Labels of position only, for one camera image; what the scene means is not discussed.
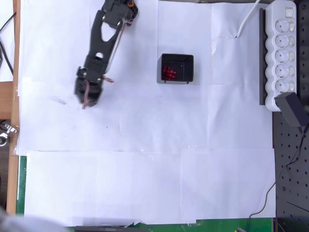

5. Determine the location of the black box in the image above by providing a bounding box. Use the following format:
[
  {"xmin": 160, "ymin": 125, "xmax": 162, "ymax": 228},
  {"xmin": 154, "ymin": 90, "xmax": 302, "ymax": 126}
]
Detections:
[{"xmin": 156, "ymin": 53, "xmax": 195, "ymax": 85}]

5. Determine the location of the wooden table edge board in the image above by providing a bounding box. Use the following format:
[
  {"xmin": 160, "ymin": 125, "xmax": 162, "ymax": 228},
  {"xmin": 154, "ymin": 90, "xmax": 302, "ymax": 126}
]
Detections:
[{"xmin": 6, "ymin": 0, "xmax": 22, "ymax": 214}]

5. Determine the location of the metal clamp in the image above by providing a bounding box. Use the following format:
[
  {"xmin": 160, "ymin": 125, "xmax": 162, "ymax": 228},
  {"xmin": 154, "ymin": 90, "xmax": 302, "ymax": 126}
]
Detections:
[{"xmin": 0, "ymin": 122, "xmax": 19, "ymax": 146}]

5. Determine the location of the white paper table cover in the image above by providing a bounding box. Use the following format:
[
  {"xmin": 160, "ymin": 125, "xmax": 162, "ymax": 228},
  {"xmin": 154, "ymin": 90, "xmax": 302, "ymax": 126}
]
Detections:
[{"xmin": 16, "ymin": 0, "xmax": 277, "ymax": 227}]

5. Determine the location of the green cutting mat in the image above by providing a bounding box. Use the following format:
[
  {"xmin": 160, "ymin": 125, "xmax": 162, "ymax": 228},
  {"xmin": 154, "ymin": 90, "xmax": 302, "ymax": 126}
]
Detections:
[{"xmin": 15, "ymin": 156, "xmax": 276, "ymax": 232}]

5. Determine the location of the dark grey ridged panel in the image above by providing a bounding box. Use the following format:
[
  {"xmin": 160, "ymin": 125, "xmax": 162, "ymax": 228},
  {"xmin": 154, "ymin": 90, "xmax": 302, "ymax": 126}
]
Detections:
[{"xmin": 0, "ymin": 144, "xmax": 12, "ymax": 201}]

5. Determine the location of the flat black device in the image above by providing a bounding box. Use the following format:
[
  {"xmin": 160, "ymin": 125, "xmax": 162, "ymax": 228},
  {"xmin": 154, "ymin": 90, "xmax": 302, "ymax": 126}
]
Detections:
[{"xmin": 74, "ymin": 225, "xmax": 148, "ymax": 232}]

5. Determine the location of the blurry grey object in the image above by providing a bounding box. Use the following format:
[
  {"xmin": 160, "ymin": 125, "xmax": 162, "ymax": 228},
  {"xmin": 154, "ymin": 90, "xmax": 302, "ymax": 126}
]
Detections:
[{"xmin": 0, "ymin": 206, "xmax": 67, "ymax": 232}]

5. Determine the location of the black power adapter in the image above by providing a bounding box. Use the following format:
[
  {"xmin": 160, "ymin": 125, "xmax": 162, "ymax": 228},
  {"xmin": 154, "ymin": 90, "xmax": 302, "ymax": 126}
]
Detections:
[{"xmin": 274, "ymin": 91, "xmax": 306, "ymax": 128}]

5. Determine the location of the white power strip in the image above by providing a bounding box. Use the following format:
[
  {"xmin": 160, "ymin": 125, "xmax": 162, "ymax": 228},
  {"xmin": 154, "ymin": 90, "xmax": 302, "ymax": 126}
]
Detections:
[{"xmin": 265, "ymin": 0, "xmax": 297, "ymax": 112}]

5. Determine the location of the black pegboard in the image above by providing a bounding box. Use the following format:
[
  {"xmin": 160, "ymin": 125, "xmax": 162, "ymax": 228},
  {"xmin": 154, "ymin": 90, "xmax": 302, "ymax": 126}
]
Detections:
[{"xmin": 272, "ymin": 0, "xmax": 309, "ymax": 232}]

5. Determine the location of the white power cable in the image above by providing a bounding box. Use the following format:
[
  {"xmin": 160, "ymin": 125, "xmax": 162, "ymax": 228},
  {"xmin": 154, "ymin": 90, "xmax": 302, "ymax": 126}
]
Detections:
[{"xmin": 236, "ymin": 0, "xmax": 262, "ymax": 39}]

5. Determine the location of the thin black cable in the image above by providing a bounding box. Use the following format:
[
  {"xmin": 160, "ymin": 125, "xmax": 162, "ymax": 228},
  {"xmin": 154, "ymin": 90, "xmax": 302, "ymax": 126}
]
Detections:
[{"xmin": 245, "ymin": 127, "xmax": 309, "ymax": 232}]

